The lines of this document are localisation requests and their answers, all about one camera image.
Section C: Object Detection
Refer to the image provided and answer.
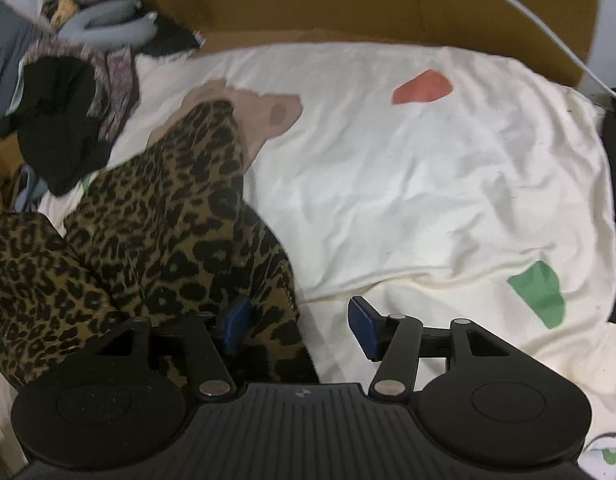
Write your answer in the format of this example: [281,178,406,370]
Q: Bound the mustard brown garment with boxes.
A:
[0,133,24,215]

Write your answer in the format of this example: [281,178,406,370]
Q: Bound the brown cardboard box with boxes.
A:
[140,0,599,86]

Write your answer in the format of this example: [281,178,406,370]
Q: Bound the leopard print skirt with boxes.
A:
[0,100,317,388]

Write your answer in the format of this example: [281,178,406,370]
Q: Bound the cream cartoon bed sheet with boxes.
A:
[0,40,616,480]

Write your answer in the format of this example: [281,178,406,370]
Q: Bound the floral patterned garment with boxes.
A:
[8,36,140,143]

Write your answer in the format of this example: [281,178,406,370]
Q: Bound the grey plush toy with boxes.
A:
[58,0,158,50]

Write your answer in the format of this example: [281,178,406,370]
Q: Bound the white cable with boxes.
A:
[456,0,616,105]

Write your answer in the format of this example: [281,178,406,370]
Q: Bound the light blue denim garment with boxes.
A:
[0,1,47,212]

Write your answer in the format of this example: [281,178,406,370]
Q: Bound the black garment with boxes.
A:
[0,56,111,196]

